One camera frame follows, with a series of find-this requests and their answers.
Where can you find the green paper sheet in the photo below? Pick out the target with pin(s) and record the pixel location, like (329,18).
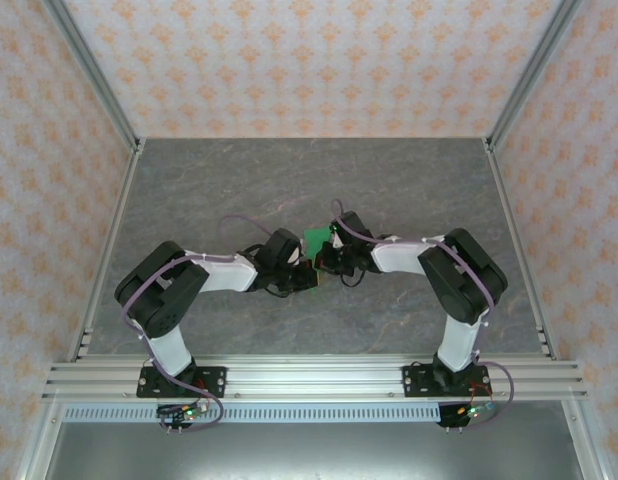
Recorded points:
(316,237)

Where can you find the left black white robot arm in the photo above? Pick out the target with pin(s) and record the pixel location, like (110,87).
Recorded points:
(154,300)

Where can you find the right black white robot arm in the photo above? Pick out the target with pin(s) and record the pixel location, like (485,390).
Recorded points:
(469,285)

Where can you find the grey metal sheet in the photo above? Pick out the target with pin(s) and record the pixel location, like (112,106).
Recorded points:
(314,455)

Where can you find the aluminium cross beam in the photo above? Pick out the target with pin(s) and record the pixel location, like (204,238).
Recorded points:
(314,375)

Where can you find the left small circuit board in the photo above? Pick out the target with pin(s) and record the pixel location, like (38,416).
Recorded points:
(189,412)

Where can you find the small circuit board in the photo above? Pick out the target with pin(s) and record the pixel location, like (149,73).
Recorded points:
(189,412)
(474,411)

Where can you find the right small circuit board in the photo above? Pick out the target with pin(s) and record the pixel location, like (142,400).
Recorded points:
(474,411)

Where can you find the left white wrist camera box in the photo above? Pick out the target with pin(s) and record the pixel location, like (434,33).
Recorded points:
(295,256)

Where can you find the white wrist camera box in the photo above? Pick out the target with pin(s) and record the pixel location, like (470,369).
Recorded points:
(335,242)
(295,256)

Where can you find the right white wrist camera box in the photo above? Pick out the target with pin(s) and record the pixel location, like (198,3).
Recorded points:
(335,242)

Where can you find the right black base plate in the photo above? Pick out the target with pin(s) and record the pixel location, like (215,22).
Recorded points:
(414,382)

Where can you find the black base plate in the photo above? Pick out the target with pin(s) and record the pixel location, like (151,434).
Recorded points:
(214,382)
(414,382)

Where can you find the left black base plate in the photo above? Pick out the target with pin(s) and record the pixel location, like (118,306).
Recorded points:
(214,382)

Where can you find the right aluminium side rail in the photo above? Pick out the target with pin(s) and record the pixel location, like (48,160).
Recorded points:
(504,200)

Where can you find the aluminium side rail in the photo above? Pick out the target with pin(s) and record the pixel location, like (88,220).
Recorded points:
(504,200)
(123,200)

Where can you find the left aluminium side rail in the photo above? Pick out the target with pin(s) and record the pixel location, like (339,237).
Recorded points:
(123,200)

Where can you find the right aluminium corner post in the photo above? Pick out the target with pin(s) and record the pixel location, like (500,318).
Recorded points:
(530,75)

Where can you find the aluminium corner post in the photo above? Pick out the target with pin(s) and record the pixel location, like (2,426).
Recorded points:
(95,75)
(530,75)

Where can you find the left aluminium corner post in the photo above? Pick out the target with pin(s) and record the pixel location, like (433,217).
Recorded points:
(95,75)

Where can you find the right aluminium frame leg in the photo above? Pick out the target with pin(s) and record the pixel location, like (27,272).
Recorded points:
(586,440)

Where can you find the aluminium frame leg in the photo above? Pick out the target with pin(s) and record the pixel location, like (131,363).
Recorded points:
(586,440)
(37,440)

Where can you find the left aluminium frame leg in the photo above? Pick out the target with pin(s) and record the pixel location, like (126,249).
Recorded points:
(37,440)

